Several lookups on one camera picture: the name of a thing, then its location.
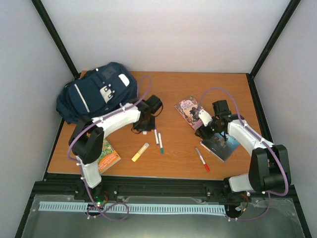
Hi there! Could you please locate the dark blue Wuthering Heights book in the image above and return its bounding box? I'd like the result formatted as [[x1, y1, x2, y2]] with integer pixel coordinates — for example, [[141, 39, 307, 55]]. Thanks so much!
[[200, 132, 240, 162]]

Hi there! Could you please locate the pink shakespeare book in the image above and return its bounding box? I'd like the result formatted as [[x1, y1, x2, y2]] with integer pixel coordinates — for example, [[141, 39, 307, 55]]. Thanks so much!
[[174, 96, 204, 130]]

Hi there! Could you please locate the navy blue backpack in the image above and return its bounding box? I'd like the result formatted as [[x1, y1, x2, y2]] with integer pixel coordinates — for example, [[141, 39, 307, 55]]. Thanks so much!
[[56, 62, 137, 124]]

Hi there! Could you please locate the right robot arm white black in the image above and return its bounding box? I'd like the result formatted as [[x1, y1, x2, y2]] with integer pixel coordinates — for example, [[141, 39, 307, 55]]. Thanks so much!
[[194, 100, 291, 196]]

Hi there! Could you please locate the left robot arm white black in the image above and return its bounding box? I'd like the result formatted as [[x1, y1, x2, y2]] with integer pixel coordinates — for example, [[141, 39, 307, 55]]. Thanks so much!
[[67, 95, 163, 200]]

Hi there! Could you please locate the purple cap marker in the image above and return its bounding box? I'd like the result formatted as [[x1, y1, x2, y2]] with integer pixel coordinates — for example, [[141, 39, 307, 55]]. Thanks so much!
[[154, 127, 159, 145]]

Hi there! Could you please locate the green cap marker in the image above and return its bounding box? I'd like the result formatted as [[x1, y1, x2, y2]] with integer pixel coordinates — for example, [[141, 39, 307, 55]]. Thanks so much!
[[158, 132, 164, 154]]

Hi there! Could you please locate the red marker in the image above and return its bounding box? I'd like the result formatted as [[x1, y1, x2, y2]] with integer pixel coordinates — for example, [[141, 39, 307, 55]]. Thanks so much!
[[195, 147, 210, 172]]

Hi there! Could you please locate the yellow highlighter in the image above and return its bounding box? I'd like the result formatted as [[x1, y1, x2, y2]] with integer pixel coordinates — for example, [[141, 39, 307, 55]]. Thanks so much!
[[131, 143, 149, 162]]

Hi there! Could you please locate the orange treehouse book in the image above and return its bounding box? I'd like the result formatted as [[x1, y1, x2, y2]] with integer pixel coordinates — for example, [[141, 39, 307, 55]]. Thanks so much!
[[98, 139, 121, 174]]

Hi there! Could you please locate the metal front plate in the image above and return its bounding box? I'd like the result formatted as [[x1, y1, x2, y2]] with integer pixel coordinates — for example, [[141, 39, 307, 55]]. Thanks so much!
[[17, 196, 307, 238]]

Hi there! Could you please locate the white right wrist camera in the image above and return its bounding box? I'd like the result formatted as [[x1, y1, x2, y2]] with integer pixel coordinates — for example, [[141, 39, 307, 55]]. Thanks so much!
[[198, 109, 212, 127]]

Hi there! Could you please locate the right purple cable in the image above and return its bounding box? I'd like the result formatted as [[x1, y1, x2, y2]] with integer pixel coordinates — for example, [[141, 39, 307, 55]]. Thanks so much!
[[200, 87, 290, 222]]

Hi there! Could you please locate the purple cable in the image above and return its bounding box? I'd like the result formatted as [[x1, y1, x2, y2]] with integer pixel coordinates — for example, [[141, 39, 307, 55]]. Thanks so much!
[[67, 75, 153, 223], [200, 87, 290, 222]]

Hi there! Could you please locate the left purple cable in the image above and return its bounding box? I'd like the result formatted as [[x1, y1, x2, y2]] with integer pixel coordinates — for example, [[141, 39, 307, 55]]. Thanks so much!
[[67, 75, 153, 223]]

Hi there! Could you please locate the black aluminium frame rail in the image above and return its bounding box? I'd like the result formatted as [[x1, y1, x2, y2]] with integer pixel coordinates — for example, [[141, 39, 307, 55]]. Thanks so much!
[[32, 173, 295, 206]]

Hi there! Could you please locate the right rear frame post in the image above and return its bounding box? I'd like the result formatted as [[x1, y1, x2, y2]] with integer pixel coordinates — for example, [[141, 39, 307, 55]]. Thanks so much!
[[249, 0, 301, 80]]

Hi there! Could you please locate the frame post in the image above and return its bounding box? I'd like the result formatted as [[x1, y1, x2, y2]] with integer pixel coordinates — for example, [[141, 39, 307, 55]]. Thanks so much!
[[31, 0, 80, 79], [249, 0, 301, 80]]

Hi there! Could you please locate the light blue cable duct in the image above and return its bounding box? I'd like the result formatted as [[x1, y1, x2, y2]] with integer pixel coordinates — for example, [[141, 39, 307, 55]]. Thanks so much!
[[38, 201, 226, 216]]

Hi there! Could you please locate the left rear frame post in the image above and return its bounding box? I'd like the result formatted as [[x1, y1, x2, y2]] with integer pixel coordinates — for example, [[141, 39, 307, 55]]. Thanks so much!
[[31, 0, 80, 79]]

